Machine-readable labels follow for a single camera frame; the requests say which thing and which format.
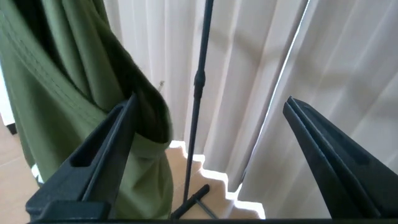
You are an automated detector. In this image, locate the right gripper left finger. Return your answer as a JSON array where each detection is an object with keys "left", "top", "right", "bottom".
[{"left": 25, "top": 93, "right": 139, "bottom": 220}]

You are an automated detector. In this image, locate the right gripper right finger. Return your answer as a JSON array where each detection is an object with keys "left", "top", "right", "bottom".
[{"left": 282, "top": 95, "right": 398, "bottom": 219}]

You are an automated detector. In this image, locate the green long-sleeved shirt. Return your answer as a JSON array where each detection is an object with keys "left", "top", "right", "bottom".
[{"left": 0, "top": 0, "right": 174, "bottom": 220}]

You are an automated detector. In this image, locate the black clothes rack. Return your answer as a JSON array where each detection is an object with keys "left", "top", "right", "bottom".
[{"left": 170, "top": 0, "right": 219, "bottom": 220}]

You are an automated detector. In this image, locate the beige curtain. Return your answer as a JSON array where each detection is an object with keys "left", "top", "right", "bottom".
[{"left": 102, "top": 0, "right": 398, "bottom": 219}]

